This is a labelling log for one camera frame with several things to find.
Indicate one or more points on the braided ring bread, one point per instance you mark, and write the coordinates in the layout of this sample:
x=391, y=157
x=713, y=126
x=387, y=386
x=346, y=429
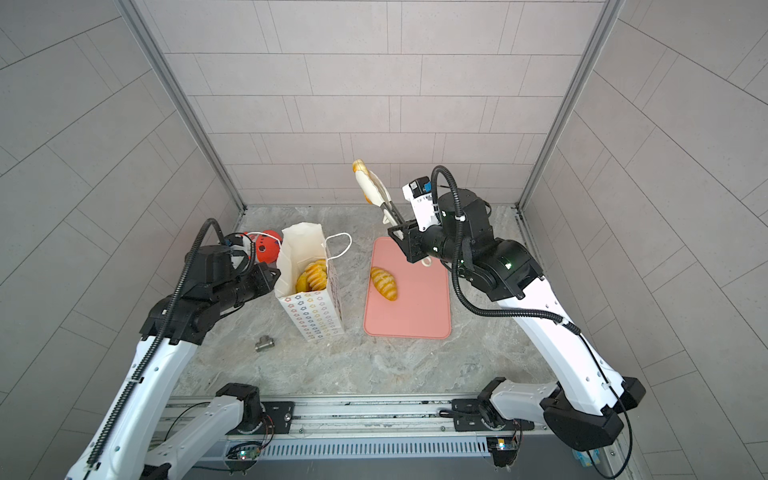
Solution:
x=363, y=178

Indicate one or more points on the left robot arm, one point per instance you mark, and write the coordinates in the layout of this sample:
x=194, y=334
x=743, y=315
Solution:
x=120, y=449

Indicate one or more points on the pink tray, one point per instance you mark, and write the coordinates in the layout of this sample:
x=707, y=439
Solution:
x=422, y=309

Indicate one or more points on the ridged spiral bread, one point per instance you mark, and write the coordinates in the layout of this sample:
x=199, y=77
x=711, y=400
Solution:
x=317, y=275

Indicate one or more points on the small metal fitting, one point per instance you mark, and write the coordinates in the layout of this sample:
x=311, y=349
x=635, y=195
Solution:
x=264, y=342

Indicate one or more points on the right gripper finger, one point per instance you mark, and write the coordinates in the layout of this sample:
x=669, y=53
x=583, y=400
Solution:
x=392, y=215
x=380, y=194

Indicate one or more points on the white paper bag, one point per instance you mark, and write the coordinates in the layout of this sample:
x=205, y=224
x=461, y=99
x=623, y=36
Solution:
x=316, y=314

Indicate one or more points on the small ridged bread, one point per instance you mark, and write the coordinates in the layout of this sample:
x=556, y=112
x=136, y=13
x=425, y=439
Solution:
x=384, y=283

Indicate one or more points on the blue owl number tag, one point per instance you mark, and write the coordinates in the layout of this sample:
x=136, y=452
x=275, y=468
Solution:
x=583, y=458

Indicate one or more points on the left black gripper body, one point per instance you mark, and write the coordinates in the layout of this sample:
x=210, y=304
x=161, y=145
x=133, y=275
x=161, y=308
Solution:
x=239, y=288

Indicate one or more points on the red shark plush toy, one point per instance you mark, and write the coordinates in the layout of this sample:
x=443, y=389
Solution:
x=267, y=245

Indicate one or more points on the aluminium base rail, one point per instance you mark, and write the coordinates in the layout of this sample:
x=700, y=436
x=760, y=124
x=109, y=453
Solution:
x=372, y=414

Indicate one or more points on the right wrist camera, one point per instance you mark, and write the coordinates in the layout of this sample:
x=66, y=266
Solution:
x=418, y=193

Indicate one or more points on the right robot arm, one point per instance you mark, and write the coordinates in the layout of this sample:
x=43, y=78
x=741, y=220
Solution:
x=587, y=405

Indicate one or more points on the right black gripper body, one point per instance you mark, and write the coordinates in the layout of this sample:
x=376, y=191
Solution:
x=436, y=241

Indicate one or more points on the orange oval bread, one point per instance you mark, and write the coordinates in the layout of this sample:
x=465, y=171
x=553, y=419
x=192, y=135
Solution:
x=302, y=284

